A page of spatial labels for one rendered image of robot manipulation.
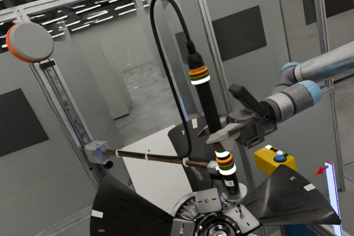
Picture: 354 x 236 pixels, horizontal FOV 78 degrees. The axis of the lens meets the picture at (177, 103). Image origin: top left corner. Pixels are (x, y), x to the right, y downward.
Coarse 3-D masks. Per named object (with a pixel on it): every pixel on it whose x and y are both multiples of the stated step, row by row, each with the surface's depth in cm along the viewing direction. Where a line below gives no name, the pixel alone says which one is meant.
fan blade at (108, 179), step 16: (112, 176) 61; (112, 192) 61; (128, 192) 60; (96, 208) 61; (112, 208) 61; (128, 208) 60; (144, 208) 60; (96, 224) 62; (112, 224) 61; (128, 224) 61; (144, 224) 61; (160, 224) 60
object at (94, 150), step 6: (90, 144) 98; (96, 144) 96; (102, 144) 94; (108, 144) 96; (84, 150) 96; (90, 150) 93; (96, 150) 92; (102, 150) 94; (90, 156) 95; (96, 156) 92; (102, 156) 93; (108, 156) 96; (96, 162) 94; (102, 162) 93
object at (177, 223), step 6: (174, 222) 60; (180, 222) 60; (186, 222) 60; (192, 222) 60; (174, 228) 61; (180, 228) 61; (186, 228) 61; (192, 228) 61; (174, 234) 62; (186, 234) 62; (192, 234) 62
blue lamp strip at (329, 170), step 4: (328, 164) 72; (328, 168) 72; (328, 172) 73; (328, 176) 74; (332, 176) 72; (328, 180) 74; (332, 180) 73; (328, 184) 75; (332, 184) 73; (332, 188) 74; (332, 192) 75; (332, 196) 76; (332, 200) 76; (332, 204) 77; (336, 204) 76; (336, 208) 76; (336, 228) 80; (336, 232) 81
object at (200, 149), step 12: (204, 120) 73; (168, 132) 79; (180, 132) 76; (192, 132) 74; (180, 144) 76; (192, 144) 73; (204, 144) 70; (192, 156) 72; (204, 156) 69; (216, 156) 67; (192, 168) 71; (204, 168) 68; (192, 180) 70; (204, 180) 67
